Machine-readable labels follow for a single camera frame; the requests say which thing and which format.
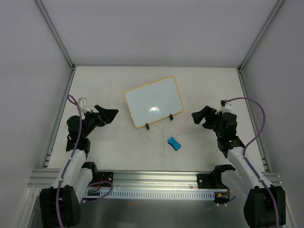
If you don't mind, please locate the blue bone-shaped eraser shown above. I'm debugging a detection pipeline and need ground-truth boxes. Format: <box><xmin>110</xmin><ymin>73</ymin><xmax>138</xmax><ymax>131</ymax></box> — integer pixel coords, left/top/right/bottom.
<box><xmin>167</xmin><ymin>137</ymin><xmax>181</xmax><ymax>151</ymax></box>

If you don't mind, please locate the yellow framed whiteboard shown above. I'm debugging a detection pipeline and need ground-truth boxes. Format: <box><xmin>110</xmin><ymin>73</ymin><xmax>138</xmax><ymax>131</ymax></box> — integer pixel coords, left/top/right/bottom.
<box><xmin>124</xmin><ymin>76</ymin><xmax>183</xmax><ymax>128</ymax></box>

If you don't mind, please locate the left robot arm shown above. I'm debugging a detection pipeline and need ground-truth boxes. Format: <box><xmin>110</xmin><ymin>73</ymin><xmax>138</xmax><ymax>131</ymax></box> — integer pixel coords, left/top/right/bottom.
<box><xmin>39</xmin><ymin>105</ymin><xmax>118</xmax><ymax>228</ymax></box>

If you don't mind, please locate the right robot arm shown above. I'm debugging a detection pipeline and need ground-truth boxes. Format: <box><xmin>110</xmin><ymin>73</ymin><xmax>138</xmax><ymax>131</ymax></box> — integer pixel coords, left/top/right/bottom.
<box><xmin>191</xmin><ymin>106</ymin><xmax>286</xmax><ymax>228</ymax></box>

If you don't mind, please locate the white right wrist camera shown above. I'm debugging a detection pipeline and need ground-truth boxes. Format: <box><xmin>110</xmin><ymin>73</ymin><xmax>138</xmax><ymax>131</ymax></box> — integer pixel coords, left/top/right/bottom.
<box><xmin>220</xmin><ymin>100</ymin><xmax>233</xmax><ymax>113</ymax></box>

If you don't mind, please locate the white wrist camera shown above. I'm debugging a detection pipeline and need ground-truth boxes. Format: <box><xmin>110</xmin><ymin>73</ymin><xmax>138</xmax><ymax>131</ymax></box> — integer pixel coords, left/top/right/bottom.
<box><xmin>220</xmin><ymin>100</ymin><xmax>233</xmax><ymax>113</ymax></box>
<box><xmin>77</xmin><ymin>97</ymin><xmax>91</xmax><ymax>114</ymax></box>

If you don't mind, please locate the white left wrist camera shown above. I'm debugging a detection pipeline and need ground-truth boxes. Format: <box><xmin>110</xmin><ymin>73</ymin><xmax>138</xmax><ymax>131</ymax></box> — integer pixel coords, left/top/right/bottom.
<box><xmin>77</xmin><ymin>97</ymin><xmax>91</xmax><ymax>114</ymax></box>

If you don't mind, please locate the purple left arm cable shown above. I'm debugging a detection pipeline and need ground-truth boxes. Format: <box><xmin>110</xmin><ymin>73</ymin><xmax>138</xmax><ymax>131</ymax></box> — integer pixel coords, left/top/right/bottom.
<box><xmin>56</xmin><ymin>94</ymin><xmax>113</xmax><ymax>228</ymax></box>

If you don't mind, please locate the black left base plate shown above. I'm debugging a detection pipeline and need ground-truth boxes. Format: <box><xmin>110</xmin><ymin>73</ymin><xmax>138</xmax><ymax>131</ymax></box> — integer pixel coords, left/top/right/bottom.
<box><xmin>97</xmin><ymin>171</ymin><xmax>114</xmax><ymax>188</ymax></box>

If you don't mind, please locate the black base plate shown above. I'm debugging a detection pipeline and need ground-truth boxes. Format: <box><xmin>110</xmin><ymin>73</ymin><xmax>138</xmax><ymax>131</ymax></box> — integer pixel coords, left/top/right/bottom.
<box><xmin>97</xmin><ymin>171</ymin><xmax>114</xmax><ymax>188</ymax></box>
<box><xmin>196</xmin><ymin>173</ymin><xmax>217</xmax><ymax>189</ymax></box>

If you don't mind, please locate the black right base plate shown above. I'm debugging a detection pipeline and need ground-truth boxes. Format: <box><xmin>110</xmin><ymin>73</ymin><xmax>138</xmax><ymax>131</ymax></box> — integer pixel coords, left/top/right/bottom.
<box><xmin>196</xmin><ymin>173</ymin><xmax>217</xmax><ymax>189</ymax></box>

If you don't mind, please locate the aluminium front rail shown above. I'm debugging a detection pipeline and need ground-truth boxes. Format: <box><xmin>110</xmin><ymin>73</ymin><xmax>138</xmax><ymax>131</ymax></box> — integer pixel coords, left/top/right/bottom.
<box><xmin>27</xmin><ymin>168</ymin><xmax>285</xmax><ymax>190</ymax></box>

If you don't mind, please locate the white slotted cable duct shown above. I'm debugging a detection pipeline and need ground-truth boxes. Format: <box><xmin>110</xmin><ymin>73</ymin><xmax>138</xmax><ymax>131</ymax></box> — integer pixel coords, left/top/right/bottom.
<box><xmin>82</xmin><ymin>189</ymin><xmax>216</xmax><ymax>200</ymax></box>

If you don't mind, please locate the left aluminium frame post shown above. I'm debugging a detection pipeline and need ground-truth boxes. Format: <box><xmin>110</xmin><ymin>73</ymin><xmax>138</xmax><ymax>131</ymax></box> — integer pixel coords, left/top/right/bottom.
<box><xmin>34</xmin><ymin>0</ymin><xmax>75</xmax><ymax>70</ymax></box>

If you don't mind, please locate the aluminium frame post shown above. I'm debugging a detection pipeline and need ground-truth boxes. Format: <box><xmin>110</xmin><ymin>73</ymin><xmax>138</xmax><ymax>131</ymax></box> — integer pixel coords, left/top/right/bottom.
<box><xmin>34</xmin><ymin>0</ymin><xmax>75</xmax><ymax>70</ymax></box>
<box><xmin>238</xmin><ymin>0</ymin><xmax>285</xmax><ymax>71</ymax></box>

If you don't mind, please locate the right aluminium frame post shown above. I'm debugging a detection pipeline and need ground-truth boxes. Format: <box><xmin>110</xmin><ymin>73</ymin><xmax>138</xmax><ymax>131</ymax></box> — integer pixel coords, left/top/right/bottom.
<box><xmin>238</xmin><ymin>0</ymin><xmax>285</xmax><ymax>71</ymax></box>

